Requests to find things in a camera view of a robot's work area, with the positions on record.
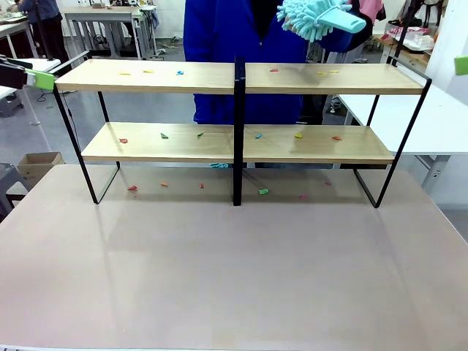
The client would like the teal microfiber duster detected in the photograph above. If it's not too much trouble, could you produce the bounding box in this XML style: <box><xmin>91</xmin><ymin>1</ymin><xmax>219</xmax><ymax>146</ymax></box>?
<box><xmin>276</xmin><ymin>0</ymin><xmax>368</xmax><ymax>43</ymax></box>

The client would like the white table with thin legs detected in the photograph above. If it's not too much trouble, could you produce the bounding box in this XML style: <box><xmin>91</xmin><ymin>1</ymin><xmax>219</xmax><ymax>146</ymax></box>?
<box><xmin>0</xmin><ymin>56</ymin><xmax>62</xmax><ymax>127</ymax></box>

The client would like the black stand pole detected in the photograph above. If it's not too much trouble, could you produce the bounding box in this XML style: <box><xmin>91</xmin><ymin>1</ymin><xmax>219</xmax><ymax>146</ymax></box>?
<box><xmin>34</xmin><ymin>0</ymin><xmax>61</xmax><ymax>63</ymax></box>
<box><xmin>390</xmin><ymin>0</ymin><xmax>420</xmax><ymax>69</ymax></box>

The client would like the white lab bench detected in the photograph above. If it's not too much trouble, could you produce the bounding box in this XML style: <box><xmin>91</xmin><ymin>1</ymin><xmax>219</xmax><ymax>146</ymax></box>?
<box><xmin>0</xmin><ymin>12</ymin><xmax>30</xmax><ymax>48</ymax></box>

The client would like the person in dark clothes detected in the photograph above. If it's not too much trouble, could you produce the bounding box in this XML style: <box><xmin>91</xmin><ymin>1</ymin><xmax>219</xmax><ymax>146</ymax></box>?
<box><xmin>16</xmin><ymin>0</ymin><xmax>70</xmax><ymax>66</ymax></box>

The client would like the red and white box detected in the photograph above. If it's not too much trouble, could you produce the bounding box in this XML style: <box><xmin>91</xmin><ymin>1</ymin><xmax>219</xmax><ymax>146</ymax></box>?
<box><xmin>386</xmin><ymin>25</ymin><xmax>436</xmax><ymax>52</ymax></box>

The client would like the wooden side table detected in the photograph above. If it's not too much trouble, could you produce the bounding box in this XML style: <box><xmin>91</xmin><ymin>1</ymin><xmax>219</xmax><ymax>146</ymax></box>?
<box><xmin>371</xmin><ymin>32</ymin><xmax>431</xmax><ymax>69</ymax></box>

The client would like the large white table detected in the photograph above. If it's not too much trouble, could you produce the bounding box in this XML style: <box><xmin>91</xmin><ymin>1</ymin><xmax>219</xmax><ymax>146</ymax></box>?
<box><xmin>335</xmin><ymin>93</ymin><xmax>468</xmax><ymax>205</ymax></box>

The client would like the brown cardboard box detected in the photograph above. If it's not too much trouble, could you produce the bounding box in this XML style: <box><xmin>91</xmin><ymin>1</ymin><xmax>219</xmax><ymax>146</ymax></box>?
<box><xmin>17</xmin><ymin>151</ymin><xmax>66</xmax><ymax>188</ymax></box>

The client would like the grey metal stool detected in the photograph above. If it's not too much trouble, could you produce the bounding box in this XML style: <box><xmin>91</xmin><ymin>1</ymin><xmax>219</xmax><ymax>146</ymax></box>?
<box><xmin>0</xmin><ymin>163</ymin><xmax>32</xmax><ymax>222</ymax></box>

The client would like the pink garment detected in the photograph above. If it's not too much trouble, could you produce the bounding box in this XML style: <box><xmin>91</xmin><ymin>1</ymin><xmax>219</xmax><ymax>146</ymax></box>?
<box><xmin>350</xmin><ymin>0</ymin><xmax>388</xmax><ymax>23</ymax></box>

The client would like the person in blue jacket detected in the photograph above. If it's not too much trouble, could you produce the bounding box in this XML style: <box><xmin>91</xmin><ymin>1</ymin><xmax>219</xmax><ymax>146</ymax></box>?
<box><xmin>182</xmin><ymin>0</ymin><xmax>374</xmax><ymax>127</ymax></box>

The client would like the grey frame wooden desk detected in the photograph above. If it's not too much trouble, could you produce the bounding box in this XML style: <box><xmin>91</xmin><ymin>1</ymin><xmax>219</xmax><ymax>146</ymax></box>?
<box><xmin>62</xmin><ymin>5</ymin><xmax>159</xmax><ymax>60</ymax></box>

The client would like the black frame wooden shelf rack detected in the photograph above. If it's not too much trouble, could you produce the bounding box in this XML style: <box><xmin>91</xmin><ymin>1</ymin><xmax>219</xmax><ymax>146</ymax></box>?
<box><xmin>53</xmin><ymin>54</ymin><xmax>433</xmax><ymax>210</ymax></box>

